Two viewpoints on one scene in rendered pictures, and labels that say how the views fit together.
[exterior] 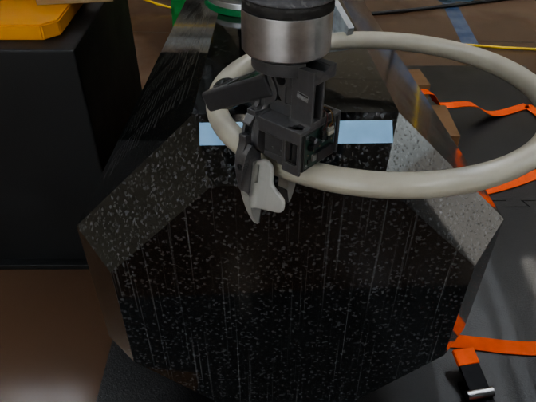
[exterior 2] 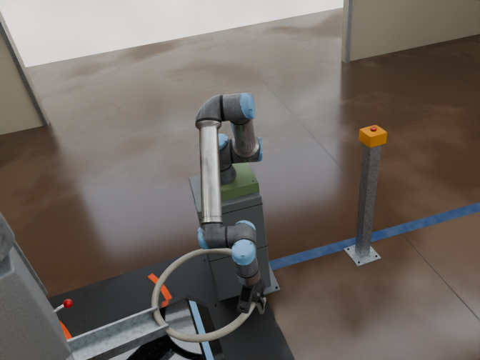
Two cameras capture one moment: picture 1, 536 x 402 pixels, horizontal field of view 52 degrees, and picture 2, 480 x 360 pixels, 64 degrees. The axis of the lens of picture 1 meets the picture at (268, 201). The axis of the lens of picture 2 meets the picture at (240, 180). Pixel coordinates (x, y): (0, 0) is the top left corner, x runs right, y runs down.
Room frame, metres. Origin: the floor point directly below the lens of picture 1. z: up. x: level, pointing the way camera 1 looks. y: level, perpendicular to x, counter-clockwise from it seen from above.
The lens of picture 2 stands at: (0.75, 1.00, 2.28)
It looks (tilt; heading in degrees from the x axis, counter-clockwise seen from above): 35 degrees down; 257
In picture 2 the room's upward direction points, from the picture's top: 8 degrees counter-clockwise
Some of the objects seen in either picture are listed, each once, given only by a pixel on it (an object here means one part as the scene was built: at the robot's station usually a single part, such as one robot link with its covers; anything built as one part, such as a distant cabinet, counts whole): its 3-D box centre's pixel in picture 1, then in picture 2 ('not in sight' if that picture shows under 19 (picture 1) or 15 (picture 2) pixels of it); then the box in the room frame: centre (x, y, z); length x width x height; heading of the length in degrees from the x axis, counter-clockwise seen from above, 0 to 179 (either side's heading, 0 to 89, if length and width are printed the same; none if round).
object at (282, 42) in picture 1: (288, 29); (248, 273); (0.53, -0.02, 1.09); 0.10 x 0.09 x 0.05; 139
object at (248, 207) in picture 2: not in sight; (231, 233); (0.40, -0.98, 0.43); 0.50 x 0.50 x 0.85; 86
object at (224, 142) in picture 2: not in sight; (218, 151); (0.38, -0.97, 1.11); 0.17 x 0.15 x 0.18; 161
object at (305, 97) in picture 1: (289, 107); (252, 286); (0.52, -0.02, 1.01); 0.09 x 0.08 x 0.12; 49
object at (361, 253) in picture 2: not in sight; (366, 198); (-0.55, -0.78, 0.54); 0.20 x 0.20 x 1.09; 0
